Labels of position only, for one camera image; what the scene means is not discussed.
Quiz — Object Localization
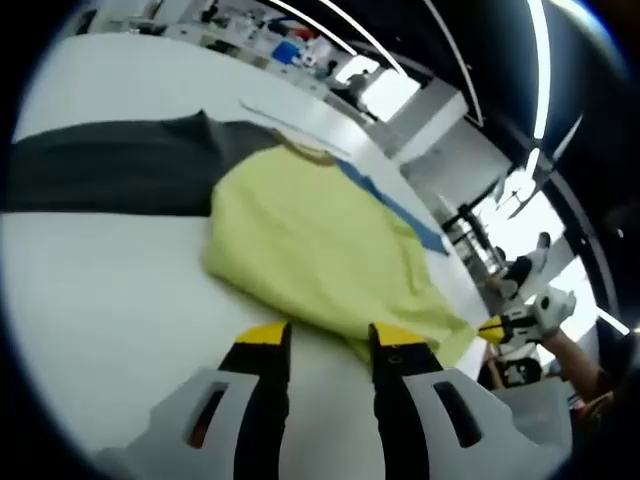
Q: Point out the yellow garment with grey blue sleeves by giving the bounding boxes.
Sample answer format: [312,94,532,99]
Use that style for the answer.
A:
[7,109,476,369]

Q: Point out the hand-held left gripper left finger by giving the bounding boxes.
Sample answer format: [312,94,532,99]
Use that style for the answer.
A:
[94,320,294,480]

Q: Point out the ceiling light strip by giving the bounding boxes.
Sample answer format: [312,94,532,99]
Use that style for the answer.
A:
[529,0,552,141]
[319,0,401,76]
[272,0,359,56]

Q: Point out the white square pillar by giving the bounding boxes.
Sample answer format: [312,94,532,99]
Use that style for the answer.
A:
[387,79,511,191]

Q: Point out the black tripod stand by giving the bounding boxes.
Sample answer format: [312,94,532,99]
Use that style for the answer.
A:
[439,114,586,261]

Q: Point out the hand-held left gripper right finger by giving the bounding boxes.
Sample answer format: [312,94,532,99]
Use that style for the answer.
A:
[368,322,551,480]

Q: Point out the person's dark patterned clothing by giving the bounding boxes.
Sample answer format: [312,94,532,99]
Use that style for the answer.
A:
[569,329,640,480]

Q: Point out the white cabinet row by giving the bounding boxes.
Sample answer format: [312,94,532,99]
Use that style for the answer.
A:
[124,14,366,111]

